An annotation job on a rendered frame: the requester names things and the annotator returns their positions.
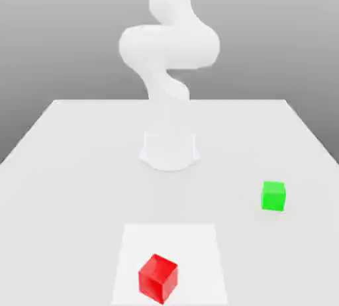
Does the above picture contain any small green cube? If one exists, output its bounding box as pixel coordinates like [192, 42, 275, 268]
[261, 180, 287, 212]

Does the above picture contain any small red cube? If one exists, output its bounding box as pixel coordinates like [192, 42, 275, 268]
[138, 253, 179, 305]

